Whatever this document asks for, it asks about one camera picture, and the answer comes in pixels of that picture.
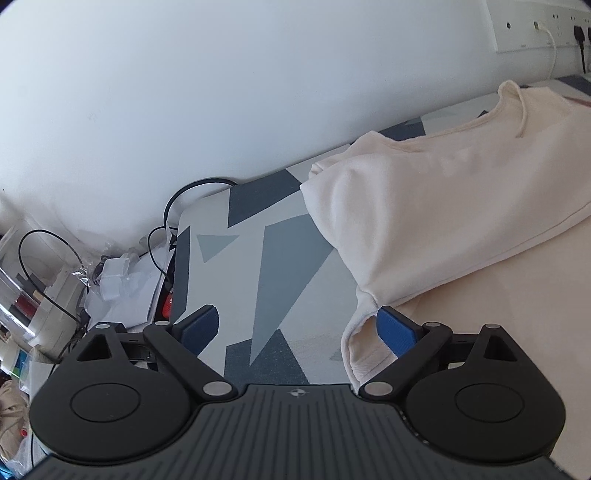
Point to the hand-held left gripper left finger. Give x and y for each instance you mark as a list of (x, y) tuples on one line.
[(201, 327)]

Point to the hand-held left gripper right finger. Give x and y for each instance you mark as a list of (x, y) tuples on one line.
[(399, 330)]

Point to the cream long-sleeved top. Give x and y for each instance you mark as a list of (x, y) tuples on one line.
[(438, 207)]

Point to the small red packet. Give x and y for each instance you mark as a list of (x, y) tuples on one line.
[(168, 307)]

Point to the white papers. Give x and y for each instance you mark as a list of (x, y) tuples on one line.
[(134, 295)]

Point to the clear lid cosmetic box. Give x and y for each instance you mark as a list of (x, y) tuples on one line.
[(51, 304)]

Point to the black power plug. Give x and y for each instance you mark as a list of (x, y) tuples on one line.
[(581, 37)]

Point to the white wall socket panel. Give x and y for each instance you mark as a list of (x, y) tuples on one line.
[(521, 23)]

